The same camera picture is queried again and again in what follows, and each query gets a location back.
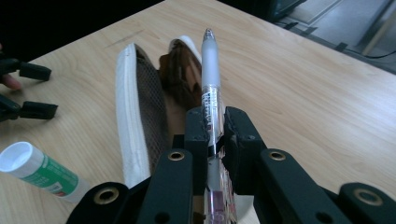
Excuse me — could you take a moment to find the beige wooden furniture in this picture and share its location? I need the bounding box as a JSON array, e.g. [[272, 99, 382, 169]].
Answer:
[[361, 8, 396, 58]]

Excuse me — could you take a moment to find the black floor tape strip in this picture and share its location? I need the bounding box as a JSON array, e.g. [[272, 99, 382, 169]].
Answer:
[[333, 41, 349, 53]]

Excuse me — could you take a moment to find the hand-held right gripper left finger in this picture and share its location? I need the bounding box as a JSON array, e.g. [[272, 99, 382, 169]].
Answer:
[[172, 106, 209, 196]]

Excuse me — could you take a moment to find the white and green glue stick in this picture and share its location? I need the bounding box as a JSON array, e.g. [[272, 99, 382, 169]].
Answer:
[[0, 141, 92, 204]]

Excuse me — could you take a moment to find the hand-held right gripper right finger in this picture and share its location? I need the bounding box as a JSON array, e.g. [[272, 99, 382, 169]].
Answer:
[[223, 105, 268, 196]]

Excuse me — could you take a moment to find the black cabinet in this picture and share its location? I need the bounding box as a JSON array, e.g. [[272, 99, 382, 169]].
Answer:
[[218, 0, 308, 23]]

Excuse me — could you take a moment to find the black hanging cable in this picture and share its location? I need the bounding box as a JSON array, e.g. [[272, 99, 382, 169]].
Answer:
[[345, 46, 396, 61]]

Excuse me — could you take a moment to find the clear pen with frosted grip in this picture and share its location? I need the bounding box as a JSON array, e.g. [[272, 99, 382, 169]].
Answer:
[[200, 27, 238, 224]]

